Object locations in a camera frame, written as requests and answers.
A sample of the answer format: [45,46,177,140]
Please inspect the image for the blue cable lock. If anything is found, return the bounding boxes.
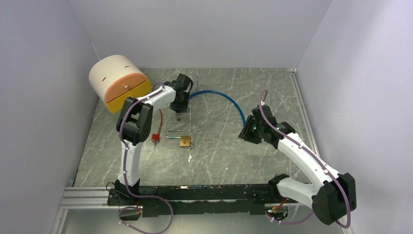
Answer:
[176,90,248,127]

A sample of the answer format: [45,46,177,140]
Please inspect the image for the brass padlock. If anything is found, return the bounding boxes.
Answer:
[165,130,193,147]

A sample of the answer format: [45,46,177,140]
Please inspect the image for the silver keys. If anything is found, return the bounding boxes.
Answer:
[188,139,195,152]

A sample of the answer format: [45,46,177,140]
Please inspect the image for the red cable padlock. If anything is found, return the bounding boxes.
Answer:
[150,108,164,149]

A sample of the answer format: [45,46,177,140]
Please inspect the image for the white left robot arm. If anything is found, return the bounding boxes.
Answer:
[114,74,193,205]

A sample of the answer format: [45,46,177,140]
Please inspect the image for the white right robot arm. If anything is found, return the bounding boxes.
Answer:
[238,105,357,225]

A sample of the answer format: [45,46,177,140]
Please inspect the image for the white cylinder with coloured lid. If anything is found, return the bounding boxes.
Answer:
[89,55,152,113]

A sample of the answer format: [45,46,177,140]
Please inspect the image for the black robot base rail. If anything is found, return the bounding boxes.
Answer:
[107,184,294,217]

